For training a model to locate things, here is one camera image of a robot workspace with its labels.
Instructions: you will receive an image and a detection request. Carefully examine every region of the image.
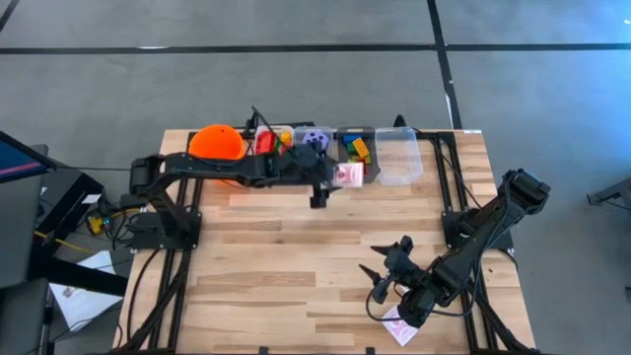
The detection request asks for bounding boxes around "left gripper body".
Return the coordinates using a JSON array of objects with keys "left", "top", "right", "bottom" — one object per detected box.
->
[{"left": 268, "top": 143, "right": 340, "bottom": 192}]

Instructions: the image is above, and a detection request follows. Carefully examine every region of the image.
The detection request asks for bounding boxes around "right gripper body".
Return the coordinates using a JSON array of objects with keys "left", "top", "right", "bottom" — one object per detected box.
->
[{"left": 386, "top": 251, "right": 441, "bottom": 329}]

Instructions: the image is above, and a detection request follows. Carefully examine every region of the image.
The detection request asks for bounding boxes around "purple foam die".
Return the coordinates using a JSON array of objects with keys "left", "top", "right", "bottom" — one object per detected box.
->
[{"left": 301, "top": 129, "right": 330, "bottom": 151}]

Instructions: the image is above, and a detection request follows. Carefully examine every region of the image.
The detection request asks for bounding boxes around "clear plastic bin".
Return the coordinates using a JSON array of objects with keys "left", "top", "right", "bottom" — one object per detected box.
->
[
  {"left": 374, "top": 125, "right": 425, "bottom": 186},
  {"left": 292, "top": 125, "right": 335, "bottom": 155}
]

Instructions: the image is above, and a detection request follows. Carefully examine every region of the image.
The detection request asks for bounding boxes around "dark grey plastic bin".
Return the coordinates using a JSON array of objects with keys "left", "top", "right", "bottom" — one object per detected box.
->
[{"left": 335, "top": 125, "right": 382, "bottom": 185}]

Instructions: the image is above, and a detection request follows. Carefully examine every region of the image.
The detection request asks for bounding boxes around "white plastic bin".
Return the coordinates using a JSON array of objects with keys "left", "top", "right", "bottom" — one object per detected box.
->
[{"left": 252, "top": 124, "right": 296, "bottom": 158}]

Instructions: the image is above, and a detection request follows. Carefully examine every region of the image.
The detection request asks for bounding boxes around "orange pumpkin-face bucket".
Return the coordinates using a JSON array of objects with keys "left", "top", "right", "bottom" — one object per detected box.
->
[{"left": 187, "top": 123, "right": 247, "bottom": 189}]

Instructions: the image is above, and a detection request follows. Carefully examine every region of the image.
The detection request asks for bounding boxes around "white paper sheet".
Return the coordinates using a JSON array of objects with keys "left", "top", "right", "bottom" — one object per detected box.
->
[{"left": 48, "top": 249, "right": 118, "bottom": 332}]

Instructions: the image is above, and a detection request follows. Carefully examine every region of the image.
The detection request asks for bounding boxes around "blue screen monitor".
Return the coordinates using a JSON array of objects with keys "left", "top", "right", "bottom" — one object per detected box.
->
[{"left": 0, "top": 129, "right": 58, "bottom": 184}]

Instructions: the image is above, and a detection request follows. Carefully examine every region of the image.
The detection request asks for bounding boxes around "black workstation stand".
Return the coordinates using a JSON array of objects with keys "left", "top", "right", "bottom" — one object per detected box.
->
[{"left": 0, "top": 142, "right": 130, "bottom": 355}]

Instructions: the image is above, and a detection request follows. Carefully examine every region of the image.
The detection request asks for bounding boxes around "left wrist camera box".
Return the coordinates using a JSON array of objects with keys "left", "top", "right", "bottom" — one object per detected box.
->
[{"left": 288, "top": 144, "right": 322, "bottom": 168}]

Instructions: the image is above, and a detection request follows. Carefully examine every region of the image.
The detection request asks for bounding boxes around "black right camera cable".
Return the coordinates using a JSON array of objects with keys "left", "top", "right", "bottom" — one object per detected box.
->
[{"left": 365, "top": 288, "right": 410, "bottom": 324}]

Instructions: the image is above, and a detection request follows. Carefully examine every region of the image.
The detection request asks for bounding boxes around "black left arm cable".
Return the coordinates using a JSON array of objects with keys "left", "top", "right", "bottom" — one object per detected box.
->
[{"left": 248, "top": 105, "right": 277, "bottom": 137}]

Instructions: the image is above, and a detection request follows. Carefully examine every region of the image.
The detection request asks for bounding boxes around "black aluminium table frame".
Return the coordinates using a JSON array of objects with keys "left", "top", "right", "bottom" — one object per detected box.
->
[{"left": 112, "top": 111, "right": 543, "bottom": 355}]

